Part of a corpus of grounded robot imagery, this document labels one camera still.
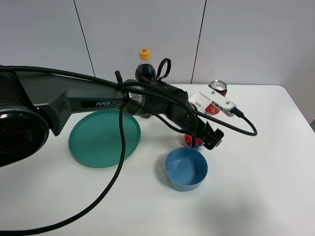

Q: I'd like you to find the green round plate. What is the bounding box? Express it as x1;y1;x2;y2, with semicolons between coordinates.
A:
68;109;142;169

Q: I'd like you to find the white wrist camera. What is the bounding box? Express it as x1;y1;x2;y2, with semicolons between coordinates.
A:
189;88;236;117

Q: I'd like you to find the blue plastic bowl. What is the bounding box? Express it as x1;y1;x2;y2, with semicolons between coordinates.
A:
165;147;208;192

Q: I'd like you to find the cola bottle yellow cap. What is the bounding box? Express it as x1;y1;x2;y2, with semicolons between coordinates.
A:
134;48;158;119

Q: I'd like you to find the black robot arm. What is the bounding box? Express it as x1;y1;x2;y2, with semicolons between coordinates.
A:
0;66;224;166

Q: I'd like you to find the black cable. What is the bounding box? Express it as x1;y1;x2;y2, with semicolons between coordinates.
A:
0;57;258;236

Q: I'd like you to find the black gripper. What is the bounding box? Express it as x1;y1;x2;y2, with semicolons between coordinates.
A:
142;82;224;150

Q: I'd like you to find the rainbow coloured ball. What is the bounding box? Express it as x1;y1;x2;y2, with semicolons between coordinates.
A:
184;134;204;148

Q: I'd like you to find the red herbal tea can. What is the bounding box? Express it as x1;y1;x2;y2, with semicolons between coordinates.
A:
206;80;227;115

